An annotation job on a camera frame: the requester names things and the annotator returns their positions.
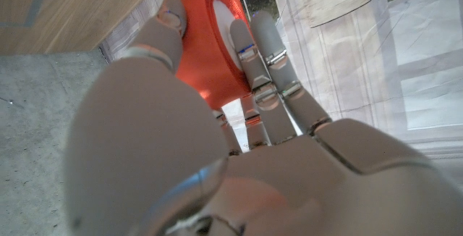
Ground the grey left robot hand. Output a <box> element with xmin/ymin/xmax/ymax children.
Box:
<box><xmin>64</xmin><ymin>0</ymin><xmax>463</xmax><ymax>236</ymax></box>

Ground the orange ribbon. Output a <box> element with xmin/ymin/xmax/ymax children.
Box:
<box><xmin>175</xmin><ymin>0</ymin><xmax>254</xmax><ymax>111</ymax></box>

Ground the printed window backdrop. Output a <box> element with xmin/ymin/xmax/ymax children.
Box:
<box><xmin>99</xmin><ymin>0</ymin><xmax>463</xmax><ymax>190</ymax></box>

